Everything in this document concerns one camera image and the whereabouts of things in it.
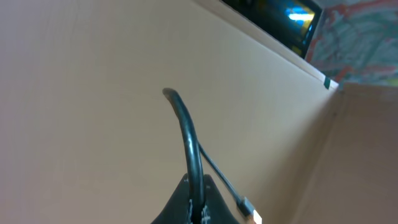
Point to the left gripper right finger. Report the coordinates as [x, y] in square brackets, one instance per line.
[215, 210]

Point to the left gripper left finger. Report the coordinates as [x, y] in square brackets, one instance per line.
[178, 209]

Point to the dark monitor screen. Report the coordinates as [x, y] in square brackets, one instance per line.
[291, 22]

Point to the cardboard box wall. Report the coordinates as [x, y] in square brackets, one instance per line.
[88, 137]

